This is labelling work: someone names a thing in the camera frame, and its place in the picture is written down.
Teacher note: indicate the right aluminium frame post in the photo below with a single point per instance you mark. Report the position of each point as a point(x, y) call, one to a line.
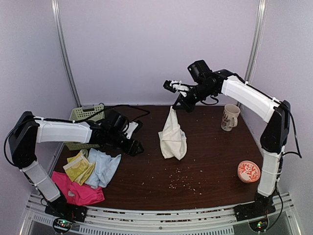
point(257, 40)

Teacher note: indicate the aluminium frame post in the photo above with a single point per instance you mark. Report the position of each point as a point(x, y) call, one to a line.
point(257, 40)
point(64, 53)

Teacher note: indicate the cream white towel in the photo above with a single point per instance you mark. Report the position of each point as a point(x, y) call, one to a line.
point(172, 140)

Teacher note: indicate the red white patterned bowl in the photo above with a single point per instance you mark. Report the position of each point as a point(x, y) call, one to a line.
point(248, 172)

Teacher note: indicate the aluminium front rail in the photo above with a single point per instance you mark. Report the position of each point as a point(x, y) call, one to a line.
point(204, 221)

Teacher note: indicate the pink towel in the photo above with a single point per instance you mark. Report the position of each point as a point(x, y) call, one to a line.
point(74, 193)

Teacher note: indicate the light blue towel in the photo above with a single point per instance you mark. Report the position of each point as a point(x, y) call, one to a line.
point(104, 170)

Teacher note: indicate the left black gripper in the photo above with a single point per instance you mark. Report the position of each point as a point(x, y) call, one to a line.
point(131, 149)

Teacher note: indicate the cream patterned mug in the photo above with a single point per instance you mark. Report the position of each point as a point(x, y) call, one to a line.
point(230, 117)

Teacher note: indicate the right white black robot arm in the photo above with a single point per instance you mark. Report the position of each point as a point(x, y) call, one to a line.
point(272, 111)

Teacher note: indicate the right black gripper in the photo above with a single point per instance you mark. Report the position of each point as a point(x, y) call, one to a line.
point(189, 106)

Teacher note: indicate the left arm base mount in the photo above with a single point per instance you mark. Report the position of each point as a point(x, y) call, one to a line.
point(66, 211)

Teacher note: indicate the left aluminium frame post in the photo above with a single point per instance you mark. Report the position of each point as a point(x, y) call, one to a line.
point(64, 53)

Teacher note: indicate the yellow patterned towel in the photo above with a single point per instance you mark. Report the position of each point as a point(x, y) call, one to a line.
point(79, 168)

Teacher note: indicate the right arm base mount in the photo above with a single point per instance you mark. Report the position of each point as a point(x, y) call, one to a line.
point(252, 210)

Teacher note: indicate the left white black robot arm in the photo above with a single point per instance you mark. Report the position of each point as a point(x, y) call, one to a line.
point(31, 130)

